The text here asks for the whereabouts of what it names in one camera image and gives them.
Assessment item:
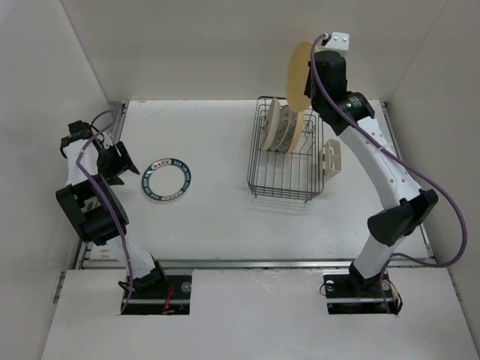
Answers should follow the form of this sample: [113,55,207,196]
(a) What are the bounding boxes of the beige cutlery holder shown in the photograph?
[318,139,342,183]

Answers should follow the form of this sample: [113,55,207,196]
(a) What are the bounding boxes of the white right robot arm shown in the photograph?
[304,50,438,296]

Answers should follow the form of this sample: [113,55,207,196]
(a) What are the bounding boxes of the cream white plate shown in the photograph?
[261,97,281,151]

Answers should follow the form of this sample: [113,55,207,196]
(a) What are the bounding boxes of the white plate dark patterned rim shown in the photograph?
[141,157,192,203]

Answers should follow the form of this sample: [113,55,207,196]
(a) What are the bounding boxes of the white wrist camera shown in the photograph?
[322,31,350,57]
[100,133,113,149]

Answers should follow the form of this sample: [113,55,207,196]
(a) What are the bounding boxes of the aluminium rail front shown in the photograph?
[52,258,438,303]

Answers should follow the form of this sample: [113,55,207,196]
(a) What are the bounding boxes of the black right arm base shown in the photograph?
[319,271,404,315]

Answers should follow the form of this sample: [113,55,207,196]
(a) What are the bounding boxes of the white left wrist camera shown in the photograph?
[100,133,113,149]

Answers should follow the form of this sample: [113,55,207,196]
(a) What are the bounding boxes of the aluminium rail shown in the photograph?
[379,100,436,260]
[52,258,438,303]

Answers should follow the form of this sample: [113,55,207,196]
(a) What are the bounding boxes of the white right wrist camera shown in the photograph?
[322,31,350,57]

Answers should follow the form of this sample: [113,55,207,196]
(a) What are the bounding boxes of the aluminium rail right side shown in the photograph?
[379,100,436,260]

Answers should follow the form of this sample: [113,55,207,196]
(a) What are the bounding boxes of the white patterned plate in rack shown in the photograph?
[271,105,297,152]

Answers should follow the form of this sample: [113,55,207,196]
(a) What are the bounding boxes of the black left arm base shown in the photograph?
[118,271,193,316]

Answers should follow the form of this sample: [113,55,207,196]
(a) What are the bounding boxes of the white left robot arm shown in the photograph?
[55,120,170,299]

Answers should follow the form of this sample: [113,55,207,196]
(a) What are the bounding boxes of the grey wire dish rack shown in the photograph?
[247,96,326,203]

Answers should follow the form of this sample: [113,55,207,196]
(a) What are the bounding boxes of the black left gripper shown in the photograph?
[96,142,138,185]

